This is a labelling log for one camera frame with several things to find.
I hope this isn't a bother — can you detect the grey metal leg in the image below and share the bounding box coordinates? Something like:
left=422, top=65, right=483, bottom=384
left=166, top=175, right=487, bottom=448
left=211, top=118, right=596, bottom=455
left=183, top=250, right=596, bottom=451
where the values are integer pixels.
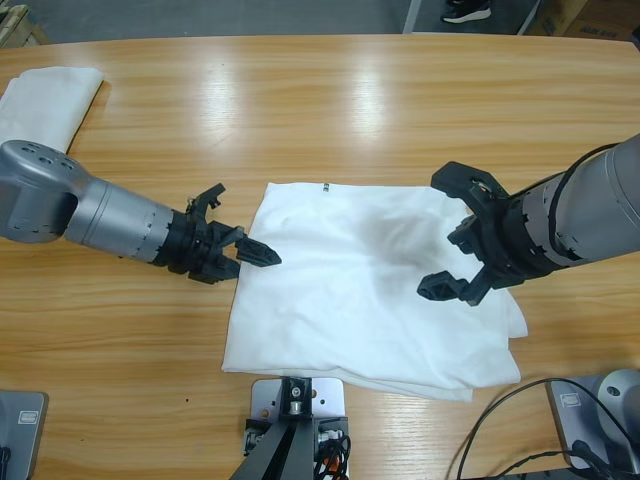
left=516, top=0, right=545, bottom=36

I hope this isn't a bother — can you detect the white cloth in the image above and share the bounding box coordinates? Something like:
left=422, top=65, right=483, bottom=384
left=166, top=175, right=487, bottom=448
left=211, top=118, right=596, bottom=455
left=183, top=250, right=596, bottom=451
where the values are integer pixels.
left=0, top=66, right=105, bottom=154

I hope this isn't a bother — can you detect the orange and black cable bundle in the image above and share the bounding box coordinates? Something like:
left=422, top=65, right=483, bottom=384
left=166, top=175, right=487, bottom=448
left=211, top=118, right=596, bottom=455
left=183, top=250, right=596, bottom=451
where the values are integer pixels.
left=313, top=432, right=354, bottom=480

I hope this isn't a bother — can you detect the white metal leg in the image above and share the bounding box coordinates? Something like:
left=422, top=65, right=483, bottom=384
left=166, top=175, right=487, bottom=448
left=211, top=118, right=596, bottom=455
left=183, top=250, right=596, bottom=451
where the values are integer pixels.
left=402, top=0, right=427, bottom=35

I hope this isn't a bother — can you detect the white t-shirt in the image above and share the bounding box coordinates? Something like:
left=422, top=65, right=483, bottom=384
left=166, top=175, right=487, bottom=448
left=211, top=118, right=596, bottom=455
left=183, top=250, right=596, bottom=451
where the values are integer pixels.
left=221, top=180, right=530, bottom=404

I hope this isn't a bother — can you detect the grey base plate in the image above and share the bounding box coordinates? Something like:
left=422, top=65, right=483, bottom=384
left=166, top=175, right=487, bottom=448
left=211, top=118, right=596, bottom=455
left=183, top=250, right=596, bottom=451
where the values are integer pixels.
left=547, top=377, right=640, bottom=471
left=0, top=390, right=50, bottom=480

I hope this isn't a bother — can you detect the thin dark base cable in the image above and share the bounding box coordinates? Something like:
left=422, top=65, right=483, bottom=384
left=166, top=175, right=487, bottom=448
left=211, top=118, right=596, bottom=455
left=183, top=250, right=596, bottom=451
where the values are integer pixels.
left=492, top=448, right=609, bottom=480

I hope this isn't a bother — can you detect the wooden pallet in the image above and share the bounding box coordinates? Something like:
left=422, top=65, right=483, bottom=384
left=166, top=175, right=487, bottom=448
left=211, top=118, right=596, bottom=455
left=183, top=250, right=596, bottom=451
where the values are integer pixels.
left=0, top=3, right=50, bottom=49

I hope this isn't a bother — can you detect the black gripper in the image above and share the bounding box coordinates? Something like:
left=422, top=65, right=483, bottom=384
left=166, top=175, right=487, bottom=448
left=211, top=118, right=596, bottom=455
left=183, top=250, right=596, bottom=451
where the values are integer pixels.
left=417, top=196, right=557, bottom=307
left=153, top=208, right=283, bottom=287

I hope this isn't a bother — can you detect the thin black wrist camera cable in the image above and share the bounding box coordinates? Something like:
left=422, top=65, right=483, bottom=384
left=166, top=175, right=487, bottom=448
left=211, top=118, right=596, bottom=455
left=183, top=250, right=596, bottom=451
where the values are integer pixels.
left=546, top=142, right=624, bottom=239

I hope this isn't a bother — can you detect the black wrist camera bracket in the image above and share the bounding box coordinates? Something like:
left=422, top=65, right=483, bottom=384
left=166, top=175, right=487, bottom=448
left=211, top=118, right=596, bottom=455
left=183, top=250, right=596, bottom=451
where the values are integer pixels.
left=185, top=183, right=228, bottom=221
left=430, top=160, right=512, bottom=217

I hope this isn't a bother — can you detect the black sneaker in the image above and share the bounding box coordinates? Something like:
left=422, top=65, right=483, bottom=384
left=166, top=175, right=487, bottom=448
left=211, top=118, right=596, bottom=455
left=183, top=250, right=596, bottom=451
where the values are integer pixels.
left=440, top=0, right=492, bottom=24

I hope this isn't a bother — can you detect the cardboard box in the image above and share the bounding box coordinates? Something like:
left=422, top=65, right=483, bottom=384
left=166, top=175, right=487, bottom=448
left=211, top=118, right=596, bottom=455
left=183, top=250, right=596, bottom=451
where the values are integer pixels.
left=527, top=0, right=640, bottom=41

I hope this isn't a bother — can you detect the white mount block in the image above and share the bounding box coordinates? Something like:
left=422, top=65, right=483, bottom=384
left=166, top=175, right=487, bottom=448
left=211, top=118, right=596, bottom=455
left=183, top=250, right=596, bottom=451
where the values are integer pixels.
left=248, top=377, right=350, bottom=480

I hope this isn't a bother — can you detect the long black cable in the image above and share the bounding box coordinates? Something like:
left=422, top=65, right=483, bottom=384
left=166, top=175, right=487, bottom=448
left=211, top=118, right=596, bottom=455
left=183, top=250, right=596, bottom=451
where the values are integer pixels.
left=458, top=378, right=631, bottom=480

